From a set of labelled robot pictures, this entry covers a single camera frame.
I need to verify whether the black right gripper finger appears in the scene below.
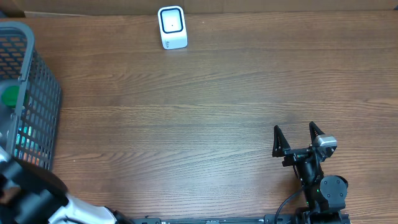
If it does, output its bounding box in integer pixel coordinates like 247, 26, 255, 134
272, 125, 291, 157
309, 121, 325, 145

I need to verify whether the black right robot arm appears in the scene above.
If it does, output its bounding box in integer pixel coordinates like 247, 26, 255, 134
268, 121, 351, 224

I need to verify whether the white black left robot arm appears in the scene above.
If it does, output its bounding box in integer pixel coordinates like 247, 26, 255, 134
1, 149, 132, 224

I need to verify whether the white barcode scanner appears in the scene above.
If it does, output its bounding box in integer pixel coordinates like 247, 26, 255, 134
157, 6, 188, 50

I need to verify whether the grey plastic mesh basket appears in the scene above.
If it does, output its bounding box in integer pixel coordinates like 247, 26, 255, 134
1, 21, 62, 170

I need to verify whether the green capped bottle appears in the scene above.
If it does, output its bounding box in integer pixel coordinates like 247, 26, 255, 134
1, 85, 19, 108

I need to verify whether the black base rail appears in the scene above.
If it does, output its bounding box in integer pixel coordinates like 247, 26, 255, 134
130, 214, 299, 224

